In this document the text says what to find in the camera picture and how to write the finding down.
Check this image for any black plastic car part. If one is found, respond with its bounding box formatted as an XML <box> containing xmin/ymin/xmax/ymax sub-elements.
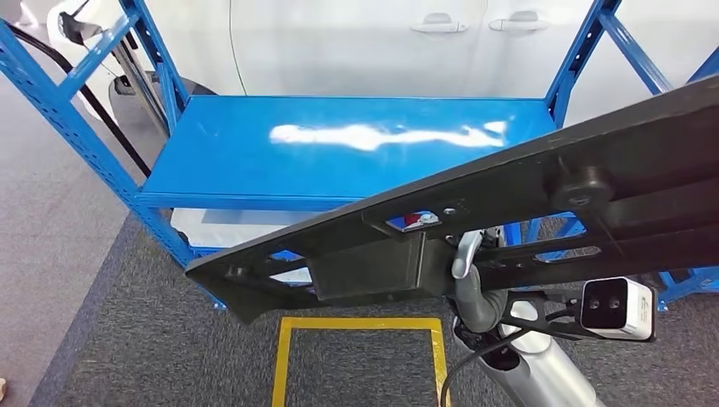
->
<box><xmin>185</xmin><ymin>75</ymin><xmax>719</xmax><ymax>326</ymax></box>

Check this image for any white car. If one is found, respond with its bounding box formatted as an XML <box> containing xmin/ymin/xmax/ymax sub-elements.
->
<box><xmin>44</xmin><ymin>0</ymin><xmax>719</xmax><ymax>139</ymax></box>

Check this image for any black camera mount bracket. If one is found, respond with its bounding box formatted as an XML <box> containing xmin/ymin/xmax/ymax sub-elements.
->
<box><xmin>499</xmin><ymin>289</ymin><xmax>655</xmax><ymax>343</ymax></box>

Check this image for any thick black cable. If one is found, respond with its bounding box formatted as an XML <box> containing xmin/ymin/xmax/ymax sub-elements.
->
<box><xmin>5</xmin><ymin>22</ymin><xmax>153</xmax><ymax>180</ymax></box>

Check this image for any white plastic crate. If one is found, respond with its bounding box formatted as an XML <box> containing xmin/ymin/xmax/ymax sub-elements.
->
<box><xmin>170</xmin><ymin>208</ymin><xmax>319</xmax><ymax>285</ymax></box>

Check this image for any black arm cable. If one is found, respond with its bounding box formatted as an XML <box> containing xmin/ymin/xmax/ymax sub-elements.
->
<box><xmin>439</xmin><ymin>326</ymin><xmax>535</xmax><ymax>407</ymax></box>

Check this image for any blue metal shelf rack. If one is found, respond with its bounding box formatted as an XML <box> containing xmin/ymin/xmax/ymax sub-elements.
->
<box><xmin>0</xmin><ymin>0</ymin><xmax>719</xmax><ymax>313</ymax></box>

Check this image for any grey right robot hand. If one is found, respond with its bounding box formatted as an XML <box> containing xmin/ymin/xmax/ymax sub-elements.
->
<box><xmin>452</xmin><ymin>230</ymin><xmax>509</xmax><ymax>304</ymax></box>

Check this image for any black charging plug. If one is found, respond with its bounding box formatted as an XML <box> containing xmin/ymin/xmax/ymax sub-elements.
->
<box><xmin>58</xmin><ymin>9</ymin><xmax>105</xmax><ymax>47</ymax></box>

